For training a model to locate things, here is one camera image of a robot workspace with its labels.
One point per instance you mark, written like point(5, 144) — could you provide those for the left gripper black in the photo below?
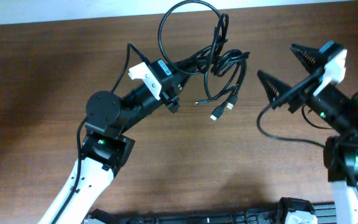
point(173, 94)

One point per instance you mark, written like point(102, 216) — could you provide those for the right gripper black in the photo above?
point(298, 88)

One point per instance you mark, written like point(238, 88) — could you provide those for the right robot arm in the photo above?
point(340, 152)

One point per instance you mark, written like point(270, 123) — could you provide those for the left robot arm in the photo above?
point(102, 147)

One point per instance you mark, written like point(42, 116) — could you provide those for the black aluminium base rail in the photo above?
point(276, 213)

